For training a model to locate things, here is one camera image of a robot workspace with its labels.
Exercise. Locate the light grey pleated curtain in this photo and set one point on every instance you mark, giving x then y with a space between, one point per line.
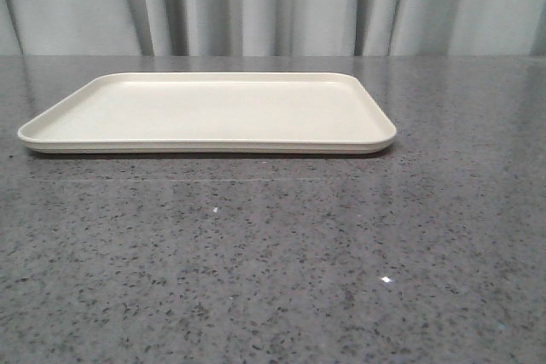
273 27

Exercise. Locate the cream rectangular plastic tray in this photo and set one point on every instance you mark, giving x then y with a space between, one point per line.
213 112

